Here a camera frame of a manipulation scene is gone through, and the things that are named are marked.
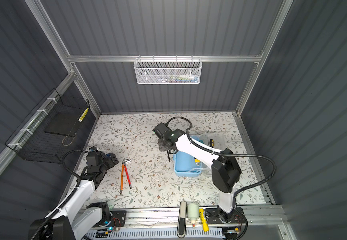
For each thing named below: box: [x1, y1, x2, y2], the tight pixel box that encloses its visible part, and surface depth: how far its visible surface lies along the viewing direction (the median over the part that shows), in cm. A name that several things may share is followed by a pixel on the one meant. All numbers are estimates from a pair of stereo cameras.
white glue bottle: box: [187, 203, 199, 228], surface depth 71 cm
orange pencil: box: [120, 163, 125, 194], surface depth 89 cm
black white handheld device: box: [177, 201, 188, 239], surface depth 72 cm
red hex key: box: [123, 159, 132, 189], surface depth 93 cm
